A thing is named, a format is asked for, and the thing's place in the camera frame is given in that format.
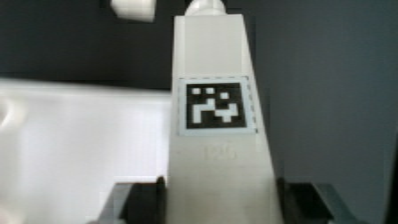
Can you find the white desk top tray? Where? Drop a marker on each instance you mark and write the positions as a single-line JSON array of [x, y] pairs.
[[84, 145]]

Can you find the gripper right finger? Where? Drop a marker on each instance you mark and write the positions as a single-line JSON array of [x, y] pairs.
[[312, 204]]

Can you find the white leg with marker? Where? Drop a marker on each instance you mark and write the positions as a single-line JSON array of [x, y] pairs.
[[221, 179]]

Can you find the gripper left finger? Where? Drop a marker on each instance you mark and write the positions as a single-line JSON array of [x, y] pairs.
[[136, 204]]

